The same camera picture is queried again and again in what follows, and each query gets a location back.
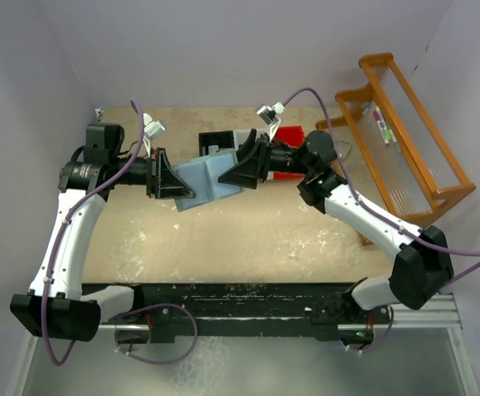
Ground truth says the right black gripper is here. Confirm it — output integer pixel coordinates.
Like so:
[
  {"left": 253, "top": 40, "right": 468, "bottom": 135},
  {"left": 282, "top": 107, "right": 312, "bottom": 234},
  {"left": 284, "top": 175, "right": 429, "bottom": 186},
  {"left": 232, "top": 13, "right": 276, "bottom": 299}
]
[{"left": 218, "top": 128, "right": 313, "bottom": 188}]

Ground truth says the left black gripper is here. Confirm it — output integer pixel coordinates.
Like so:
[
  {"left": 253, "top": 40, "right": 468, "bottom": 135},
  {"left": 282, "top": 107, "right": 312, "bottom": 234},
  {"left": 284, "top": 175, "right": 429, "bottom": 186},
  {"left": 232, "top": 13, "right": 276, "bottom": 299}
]
[{"left": 110, "top": 147, "right": 195, "bottom": 199}]

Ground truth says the green leather card holder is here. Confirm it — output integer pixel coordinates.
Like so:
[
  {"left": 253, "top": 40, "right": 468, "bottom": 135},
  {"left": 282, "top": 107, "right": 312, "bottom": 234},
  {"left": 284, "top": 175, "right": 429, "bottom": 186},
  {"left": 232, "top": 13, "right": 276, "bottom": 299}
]
[{"left": 173, "top": 148, "right": 244, "bottom": 212}]

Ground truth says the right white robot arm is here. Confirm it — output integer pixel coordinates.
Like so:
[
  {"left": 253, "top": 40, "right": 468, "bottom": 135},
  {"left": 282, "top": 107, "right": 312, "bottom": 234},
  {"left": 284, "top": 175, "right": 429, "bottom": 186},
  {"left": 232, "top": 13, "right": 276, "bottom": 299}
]
[{"left": 218, "top": 130, "right": 454, "bottom": 323}]

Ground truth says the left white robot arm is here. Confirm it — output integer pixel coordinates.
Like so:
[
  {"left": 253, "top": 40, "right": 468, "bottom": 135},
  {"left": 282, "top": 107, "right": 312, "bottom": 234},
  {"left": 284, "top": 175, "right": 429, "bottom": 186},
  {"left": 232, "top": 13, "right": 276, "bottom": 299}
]
[{"left": 10, "top": 123, "right": 195, "bottom": 342}]

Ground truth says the white plastic bin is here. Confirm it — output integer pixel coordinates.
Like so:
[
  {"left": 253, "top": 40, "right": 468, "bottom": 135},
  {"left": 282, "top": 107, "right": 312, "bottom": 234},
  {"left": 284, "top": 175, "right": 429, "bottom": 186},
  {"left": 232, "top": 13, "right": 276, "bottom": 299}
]
[{"left": 233, "top": 128, "right": 267, "bottom": 150}]

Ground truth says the black plastic bin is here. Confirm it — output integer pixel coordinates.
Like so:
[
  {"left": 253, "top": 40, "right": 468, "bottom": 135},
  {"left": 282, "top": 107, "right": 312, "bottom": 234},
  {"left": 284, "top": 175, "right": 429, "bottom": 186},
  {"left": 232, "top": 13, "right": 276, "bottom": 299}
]
[{"left": 198, "top": 130, "right": 235, "bottom": 156}]

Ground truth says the red plastic bin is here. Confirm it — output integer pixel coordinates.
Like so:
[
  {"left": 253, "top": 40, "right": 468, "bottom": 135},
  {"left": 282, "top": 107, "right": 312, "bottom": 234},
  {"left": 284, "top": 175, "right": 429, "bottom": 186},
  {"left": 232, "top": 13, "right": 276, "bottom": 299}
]
[{"left": 271, "top": 125, "right": 305, "bottom": 180}]

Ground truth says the small grey box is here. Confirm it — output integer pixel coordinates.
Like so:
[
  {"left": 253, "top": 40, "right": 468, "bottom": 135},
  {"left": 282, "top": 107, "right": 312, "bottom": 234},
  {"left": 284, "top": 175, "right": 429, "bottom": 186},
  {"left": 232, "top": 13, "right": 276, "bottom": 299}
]
[{"left": 334, "top": 140, "right": 351, "bottom": 160}]

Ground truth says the purple marker pen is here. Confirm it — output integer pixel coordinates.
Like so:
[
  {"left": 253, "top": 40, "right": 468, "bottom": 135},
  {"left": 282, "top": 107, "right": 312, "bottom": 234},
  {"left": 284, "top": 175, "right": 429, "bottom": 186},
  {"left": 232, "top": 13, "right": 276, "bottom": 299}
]
[{"left": 373, "top": 106, "right": 388, "bottom": 147}]

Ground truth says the green marker pen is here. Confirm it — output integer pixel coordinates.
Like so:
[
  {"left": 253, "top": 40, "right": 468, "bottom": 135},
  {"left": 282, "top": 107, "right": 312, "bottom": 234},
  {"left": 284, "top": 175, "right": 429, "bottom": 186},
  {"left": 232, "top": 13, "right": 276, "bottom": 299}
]
[{"left": 384, "top": 127, "right": 401, "bottom": 153}]

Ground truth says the wooden tiered rack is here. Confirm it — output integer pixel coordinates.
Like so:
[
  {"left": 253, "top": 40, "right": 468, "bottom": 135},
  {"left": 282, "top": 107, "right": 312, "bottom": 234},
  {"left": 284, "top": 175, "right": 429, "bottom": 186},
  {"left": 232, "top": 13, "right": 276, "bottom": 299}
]
[{"left": 316, "top": 53, "right": 476, "bottom": 228}]

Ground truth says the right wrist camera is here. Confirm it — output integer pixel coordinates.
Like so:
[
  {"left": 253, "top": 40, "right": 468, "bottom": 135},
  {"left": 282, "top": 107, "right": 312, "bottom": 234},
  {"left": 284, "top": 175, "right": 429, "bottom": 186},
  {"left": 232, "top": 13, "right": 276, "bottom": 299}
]
[{"left": 256, "top": 102, "right": 285, "bottom": 141}]

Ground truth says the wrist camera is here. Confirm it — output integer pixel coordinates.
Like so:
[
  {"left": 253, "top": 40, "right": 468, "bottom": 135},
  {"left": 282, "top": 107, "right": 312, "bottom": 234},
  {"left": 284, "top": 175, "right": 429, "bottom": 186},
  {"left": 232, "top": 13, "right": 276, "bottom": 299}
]
[
  {"left": 143, "top": 113, "right": 166, "bottom": 153},
  {"left": 256, "top": 102, "right": 285, "bottom": 141}
]

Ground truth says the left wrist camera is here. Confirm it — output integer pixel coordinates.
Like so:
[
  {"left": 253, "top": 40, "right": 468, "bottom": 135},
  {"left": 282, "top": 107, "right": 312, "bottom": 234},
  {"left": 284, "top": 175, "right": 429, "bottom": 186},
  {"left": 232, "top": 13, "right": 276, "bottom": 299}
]
[{"left": 143, "top": 113, "right": 166, "bottom": 153}]

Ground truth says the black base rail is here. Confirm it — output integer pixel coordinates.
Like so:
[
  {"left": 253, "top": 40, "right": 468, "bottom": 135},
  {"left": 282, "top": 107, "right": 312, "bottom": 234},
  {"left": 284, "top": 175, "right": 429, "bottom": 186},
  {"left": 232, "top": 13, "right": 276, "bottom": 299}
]
[{"left": 103, "top": 283, "right": 390, "bottom": 344}]

